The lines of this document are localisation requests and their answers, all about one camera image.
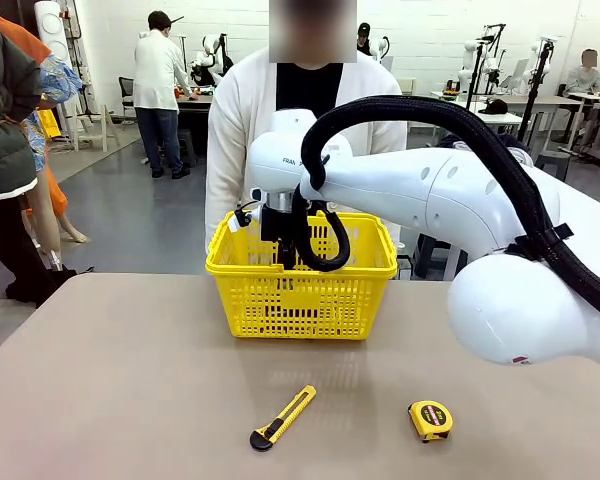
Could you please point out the yellow floor sign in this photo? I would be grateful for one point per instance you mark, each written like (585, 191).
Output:
(49, 125)

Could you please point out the yellow plastic shopping basket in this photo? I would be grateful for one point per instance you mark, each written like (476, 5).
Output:
(300, 305)

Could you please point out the person in white cardigan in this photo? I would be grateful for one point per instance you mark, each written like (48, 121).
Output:
(235, 125)

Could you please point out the person in white coat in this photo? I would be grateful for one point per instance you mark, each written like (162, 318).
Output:
(155, 75)

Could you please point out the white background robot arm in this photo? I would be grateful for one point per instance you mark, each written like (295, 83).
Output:
(211, 55)

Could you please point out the person in dark vest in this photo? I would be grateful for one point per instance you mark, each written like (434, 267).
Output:
(5, 125)

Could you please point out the dark purple cloth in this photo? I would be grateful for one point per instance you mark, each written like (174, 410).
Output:
(455, 140)

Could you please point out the yellow tape measure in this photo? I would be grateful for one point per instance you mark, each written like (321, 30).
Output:
(430, 419)

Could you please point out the small dark stool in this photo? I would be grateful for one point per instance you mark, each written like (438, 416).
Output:
(552, 162)

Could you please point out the mannequin in orange garment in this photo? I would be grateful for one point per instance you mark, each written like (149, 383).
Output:
(55, 195)

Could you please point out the person in black cap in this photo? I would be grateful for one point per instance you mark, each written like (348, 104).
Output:
(365, 42)

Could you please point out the blue patterned shirt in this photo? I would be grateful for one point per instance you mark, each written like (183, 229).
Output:
(60, 80)

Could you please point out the large white table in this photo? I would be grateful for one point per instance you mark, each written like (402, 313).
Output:
(590, 215)

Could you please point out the black tripod stand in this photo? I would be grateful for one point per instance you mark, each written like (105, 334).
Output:
(537, 90)
(475, 75)

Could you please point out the yellow utility knife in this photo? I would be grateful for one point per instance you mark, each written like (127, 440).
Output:
(285, 415)

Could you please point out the grey plastic stool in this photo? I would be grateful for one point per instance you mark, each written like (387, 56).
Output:
(432, 255)

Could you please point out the seated person in grey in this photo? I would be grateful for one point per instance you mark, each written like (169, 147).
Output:
(580, 80)

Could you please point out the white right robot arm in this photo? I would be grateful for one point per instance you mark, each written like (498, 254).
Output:
(405, 185)

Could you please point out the small white table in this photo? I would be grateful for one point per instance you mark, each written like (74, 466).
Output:
(500, 119)

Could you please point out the black cap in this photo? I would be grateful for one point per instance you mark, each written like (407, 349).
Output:
(495, 107)

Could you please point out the black office chair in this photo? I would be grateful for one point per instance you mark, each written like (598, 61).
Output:
(126, 92)

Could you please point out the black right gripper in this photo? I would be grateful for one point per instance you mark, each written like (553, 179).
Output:
(275, 225)

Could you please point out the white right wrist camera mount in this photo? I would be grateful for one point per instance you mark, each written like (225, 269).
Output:
(252, 210)

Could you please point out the white wooden step stool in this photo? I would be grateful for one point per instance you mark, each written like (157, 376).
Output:
(92, 130)

